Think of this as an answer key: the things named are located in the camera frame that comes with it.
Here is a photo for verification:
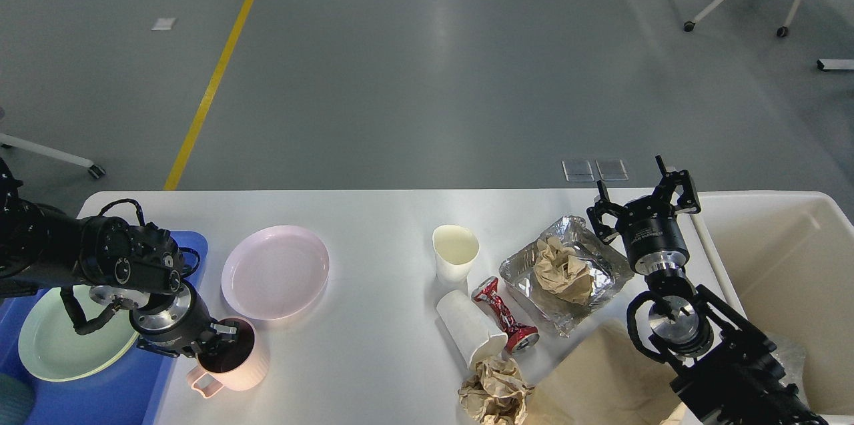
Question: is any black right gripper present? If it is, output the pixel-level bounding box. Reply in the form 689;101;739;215
586;155;701;275

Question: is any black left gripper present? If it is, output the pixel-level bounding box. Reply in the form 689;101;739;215
130;282;240;358

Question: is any pink ribbed mug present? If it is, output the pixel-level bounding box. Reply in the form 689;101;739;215
186;318;270;398

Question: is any pink plate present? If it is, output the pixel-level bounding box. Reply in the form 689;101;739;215
222;225;330;321

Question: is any grey green mug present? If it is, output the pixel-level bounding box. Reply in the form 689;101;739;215
1;374;35;424

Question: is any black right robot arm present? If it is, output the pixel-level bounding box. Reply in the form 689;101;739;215
586;155;825;424

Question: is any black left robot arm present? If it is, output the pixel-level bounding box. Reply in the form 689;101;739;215
1;163;239;358

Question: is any clear floor plate right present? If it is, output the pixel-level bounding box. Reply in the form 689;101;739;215
596;159;629;181

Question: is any clear floor plate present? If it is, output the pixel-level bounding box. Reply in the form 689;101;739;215
562;159;595;183
596;159;629;181

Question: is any blue plastic tray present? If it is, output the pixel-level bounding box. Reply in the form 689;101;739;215
0;230;209;425

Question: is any clear floor plate left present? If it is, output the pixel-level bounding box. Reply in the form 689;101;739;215
562;159;595;183

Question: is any light green plate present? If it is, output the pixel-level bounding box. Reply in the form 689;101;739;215
18;288;138;382

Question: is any beige plastic bin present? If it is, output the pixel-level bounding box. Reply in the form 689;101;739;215
693;191;853;424

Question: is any flat brown paper sheet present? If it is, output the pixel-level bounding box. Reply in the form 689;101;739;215
524;320;687;424

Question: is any crushed red soda can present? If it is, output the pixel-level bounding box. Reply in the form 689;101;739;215
470;276;540;355

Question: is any upright white paper cup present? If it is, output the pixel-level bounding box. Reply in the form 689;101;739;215
431;224;480;284

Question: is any lying white paper cup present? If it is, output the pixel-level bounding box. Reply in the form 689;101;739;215
436;290;508;370

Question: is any crumpled brown paper ball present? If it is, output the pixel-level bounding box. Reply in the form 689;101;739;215
458;357;534;424

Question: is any white bar base right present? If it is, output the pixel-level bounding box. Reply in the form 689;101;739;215
815;58;854;72

